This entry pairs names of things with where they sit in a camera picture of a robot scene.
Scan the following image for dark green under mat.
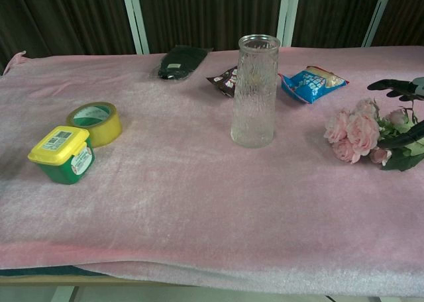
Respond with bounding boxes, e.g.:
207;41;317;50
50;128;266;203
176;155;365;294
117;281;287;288
0;265;107;278

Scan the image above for dark brown snack packet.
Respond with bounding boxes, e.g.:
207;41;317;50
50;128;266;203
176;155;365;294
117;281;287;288
205;66;239;99

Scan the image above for pink artificial rose bouquet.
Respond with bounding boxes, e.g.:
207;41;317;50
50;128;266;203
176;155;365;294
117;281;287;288
323;98;424;172

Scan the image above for green tub with yellow lid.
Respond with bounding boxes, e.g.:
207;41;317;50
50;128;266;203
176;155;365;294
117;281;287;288
27;125;96;185

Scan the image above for tall textured glass vase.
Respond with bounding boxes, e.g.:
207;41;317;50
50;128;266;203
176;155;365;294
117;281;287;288
230;34;281;149

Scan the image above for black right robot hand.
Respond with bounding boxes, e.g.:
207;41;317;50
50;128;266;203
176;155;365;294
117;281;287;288
367;77;424;150

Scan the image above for dark brown curtain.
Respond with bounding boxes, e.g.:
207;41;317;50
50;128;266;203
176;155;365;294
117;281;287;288
0;0;424;75

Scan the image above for yellow packing tape roll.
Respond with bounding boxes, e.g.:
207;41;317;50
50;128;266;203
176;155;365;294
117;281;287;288
66;102;123;148

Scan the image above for blue snack packet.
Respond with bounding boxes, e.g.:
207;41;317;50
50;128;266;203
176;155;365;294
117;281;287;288
278;66;350;105

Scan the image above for pink plush table cloth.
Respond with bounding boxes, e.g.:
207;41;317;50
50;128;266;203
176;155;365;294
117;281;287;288
0;45;424;298

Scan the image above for black item in clear bag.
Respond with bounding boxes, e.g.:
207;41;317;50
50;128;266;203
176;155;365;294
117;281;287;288
153;44;213;82

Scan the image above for white metal frame post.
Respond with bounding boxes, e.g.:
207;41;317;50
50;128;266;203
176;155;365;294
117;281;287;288
361;0;396;48
276;0;301;48
119;0;149;56

